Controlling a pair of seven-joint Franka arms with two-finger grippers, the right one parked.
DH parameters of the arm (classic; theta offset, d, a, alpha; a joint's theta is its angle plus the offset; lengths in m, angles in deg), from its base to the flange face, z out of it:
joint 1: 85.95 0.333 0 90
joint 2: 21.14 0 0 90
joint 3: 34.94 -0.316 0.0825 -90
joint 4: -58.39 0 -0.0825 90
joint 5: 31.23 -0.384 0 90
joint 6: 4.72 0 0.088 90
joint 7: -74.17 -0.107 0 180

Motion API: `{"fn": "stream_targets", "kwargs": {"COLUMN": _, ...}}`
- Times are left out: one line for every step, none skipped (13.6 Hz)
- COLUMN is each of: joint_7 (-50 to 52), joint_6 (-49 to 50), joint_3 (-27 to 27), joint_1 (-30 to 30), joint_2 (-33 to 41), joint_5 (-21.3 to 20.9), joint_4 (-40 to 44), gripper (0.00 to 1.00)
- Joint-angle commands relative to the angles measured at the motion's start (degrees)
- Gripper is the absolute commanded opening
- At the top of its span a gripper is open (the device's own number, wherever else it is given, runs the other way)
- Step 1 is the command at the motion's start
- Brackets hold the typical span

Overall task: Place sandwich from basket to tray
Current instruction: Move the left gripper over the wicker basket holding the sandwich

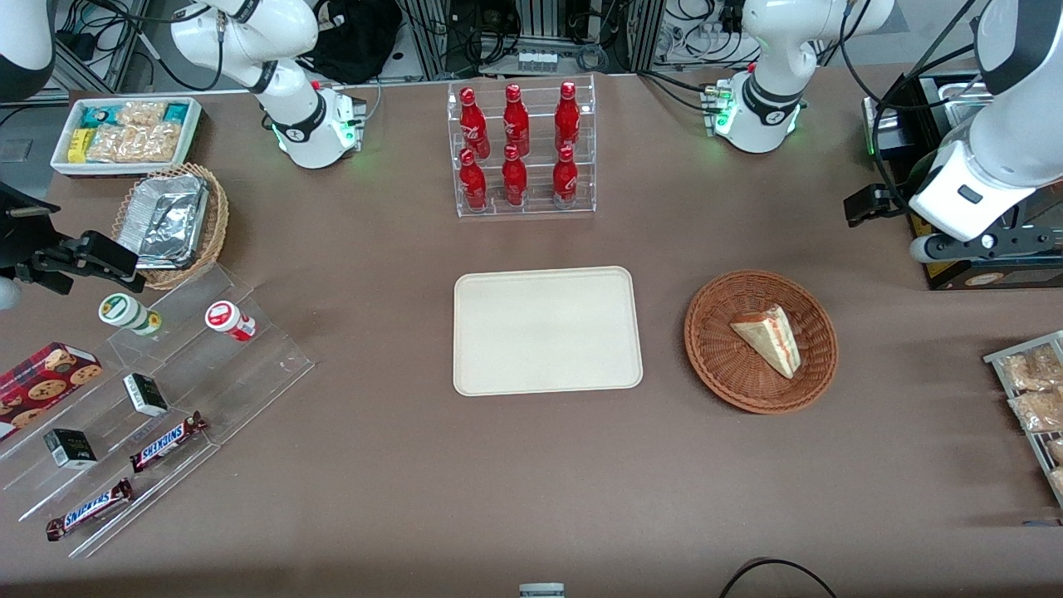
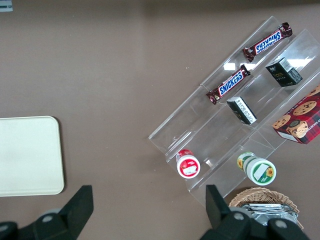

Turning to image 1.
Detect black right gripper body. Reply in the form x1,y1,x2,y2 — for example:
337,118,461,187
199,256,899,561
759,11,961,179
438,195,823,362
0,182,85,295

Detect triangular sandwich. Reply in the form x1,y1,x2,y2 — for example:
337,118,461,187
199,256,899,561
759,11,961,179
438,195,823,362
729,305,802,380

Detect aluminium foil tray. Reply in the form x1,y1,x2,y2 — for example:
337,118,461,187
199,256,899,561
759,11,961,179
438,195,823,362
116,173,210,271

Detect light wicker basket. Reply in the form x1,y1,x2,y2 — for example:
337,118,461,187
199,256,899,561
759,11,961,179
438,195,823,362
112,163,230,291

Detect brown wicker basket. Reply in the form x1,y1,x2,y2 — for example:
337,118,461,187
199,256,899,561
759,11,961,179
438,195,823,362
683,269,839,414

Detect cream plastic tray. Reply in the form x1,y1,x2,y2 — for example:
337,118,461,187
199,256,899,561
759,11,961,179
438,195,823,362
453,266,644,397

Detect green lidded cup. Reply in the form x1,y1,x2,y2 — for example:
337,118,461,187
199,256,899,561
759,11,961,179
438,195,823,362
98,293,163,336

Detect black food display case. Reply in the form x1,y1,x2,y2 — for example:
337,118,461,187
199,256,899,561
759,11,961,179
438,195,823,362
861,71,1063,292

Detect red lidded cup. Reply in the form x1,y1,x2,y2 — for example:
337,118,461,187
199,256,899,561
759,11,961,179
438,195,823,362
205,301,257,342

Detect clear cracker bag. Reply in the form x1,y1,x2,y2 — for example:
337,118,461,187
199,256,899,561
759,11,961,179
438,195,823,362
87,126,138,163
133,122,182,161
116,101,167,127

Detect small black box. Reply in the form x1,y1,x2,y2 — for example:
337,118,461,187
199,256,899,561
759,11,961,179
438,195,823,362
123,373,169,417
43,429,98,470

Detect red cookie box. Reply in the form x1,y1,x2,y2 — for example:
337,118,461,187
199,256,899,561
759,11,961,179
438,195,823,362
0,342,103,441

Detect white snack bin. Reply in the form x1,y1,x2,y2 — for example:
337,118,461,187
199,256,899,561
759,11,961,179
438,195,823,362
50,96,204,178

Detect clear acrylic stepped display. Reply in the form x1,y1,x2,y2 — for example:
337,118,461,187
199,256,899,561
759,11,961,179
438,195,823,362
0,264,315,559

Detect Snickers bar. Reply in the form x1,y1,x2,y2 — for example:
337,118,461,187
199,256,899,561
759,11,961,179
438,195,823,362
130,411,208,473
46,478,135,542

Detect red cola bottle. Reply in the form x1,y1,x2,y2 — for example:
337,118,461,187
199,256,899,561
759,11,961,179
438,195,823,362
459,86,491,159
552,145,579,208
502,145,528,207
459,148,489,211
555,81,580,153
502,83,531,157

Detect clear acrylic bottle rack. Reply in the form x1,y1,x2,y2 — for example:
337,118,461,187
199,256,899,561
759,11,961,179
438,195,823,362
447,75,597,218

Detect black bag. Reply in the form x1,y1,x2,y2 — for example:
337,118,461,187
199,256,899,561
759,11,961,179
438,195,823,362
303,0,405,86

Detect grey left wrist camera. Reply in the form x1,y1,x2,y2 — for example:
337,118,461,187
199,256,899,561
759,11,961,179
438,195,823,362
909,230,1063,265

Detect grey wire tray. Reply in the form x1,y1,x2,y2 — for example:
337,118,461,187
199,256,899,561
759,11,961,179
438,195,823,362
984,331,1063,507

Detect black looped cable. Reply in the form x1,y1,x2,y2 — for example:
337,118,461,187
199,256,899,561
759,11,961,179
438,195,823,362
718,557,840,598

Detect aluminium frame rack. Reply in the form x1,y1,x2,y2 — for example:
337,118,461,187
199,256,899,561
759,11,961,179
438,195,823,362
399,0,665,77

